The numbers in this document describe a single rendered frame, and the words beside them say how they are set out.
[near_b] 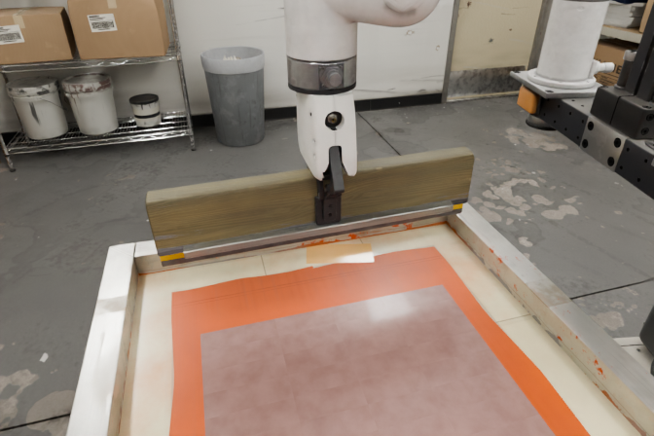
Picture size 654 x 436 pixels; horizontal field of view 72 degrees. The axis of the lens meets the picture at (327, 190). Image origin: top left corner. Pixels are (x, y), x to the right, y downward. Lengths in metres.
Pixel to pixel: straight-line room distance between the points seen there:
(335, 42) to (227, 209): 0.22
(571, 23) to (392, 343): 0.67
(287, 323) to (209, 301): 0.12
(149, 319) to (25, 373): 1.45
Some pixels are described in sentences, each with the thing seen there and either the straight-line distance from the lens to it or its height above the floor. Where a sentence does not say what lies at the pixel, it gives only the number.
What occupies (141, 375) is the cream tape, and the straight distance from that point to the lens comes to 0.60.
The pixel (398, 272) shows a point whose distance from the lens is 0.69.
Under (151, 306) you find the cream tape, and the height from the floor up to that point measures 0.96.
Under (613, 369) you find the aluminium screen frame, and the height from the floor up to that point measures 0.99.
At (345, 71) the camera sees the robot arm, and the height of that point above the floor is 1.27.
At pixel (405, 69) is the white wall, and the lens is 4.22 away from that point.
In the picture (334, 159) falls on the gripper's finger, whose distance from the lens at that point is 0.49.
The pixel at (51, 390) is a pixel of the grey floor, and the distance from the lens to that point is 1.98.
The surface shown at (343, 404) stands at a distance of 0.53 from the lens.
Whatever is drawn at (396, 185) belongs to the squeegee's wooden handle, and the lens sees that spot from 0.57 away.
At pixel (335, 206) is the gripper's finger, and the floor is 1.11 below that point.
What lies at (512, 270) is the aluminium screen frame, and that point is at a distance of 0.68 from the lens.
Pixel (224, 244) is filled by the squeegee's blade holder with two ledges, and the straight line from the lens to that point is 0.54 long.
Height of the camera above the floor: 1.39
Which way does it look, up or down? 30 degrees down
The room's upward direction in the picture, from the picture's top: straight up
